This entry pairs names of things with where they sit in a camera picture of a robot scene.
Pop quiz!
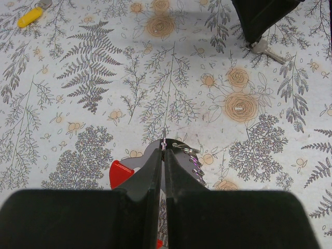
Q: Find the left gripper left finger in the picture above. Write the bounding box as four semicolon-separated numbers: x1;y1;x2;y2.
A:
1;149;162;248

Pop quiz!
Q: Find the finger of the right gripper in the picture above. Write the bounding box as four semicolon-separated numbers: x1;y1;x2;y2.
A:
230;0;302;48

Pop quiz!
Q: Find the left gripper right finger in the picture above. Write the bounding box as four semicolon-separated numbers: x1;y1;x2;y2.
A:
164;149;322;249

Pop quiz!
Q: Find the orange tag key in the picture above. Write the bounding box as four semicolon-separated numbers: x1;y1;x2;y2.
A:
248;39;286;65

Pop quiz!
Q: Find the red grey key organizer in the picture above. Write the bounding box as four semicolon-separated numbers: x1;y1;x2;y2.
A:
109;137;207;248

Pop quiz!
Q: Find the floral table mat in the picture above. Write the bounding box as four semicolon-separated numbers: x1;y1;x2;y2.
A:
1;1;331;248

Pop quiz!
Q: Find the yellow tag key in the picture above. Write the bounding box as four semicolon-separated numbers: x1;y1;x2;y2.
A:
17;0;52;28

